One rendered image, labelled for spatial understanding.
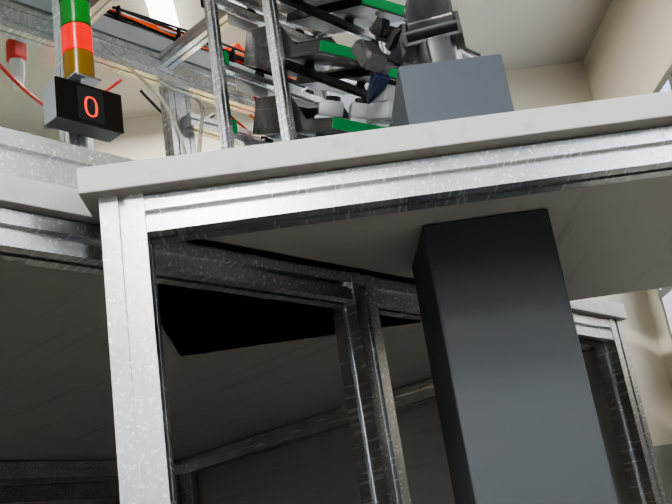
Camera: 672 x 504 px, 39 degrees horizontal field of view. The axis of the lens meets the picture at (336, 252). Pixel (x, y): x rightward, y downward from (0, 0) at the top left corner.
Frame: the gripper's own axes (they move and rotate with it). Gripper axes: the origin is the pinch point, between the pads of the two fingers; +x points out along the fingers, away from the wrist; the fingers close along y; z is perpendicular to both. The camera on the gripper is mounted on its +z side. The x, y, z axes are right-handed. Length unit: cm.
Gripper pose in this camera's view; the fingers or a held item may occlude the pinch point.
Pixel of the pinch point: (387, 89)
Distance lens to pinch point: 170.2
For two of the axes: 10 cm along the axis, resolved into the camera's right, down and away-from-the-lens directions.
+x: -4.6, 7.3, 5.1
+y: -8.1, -1.2, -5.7
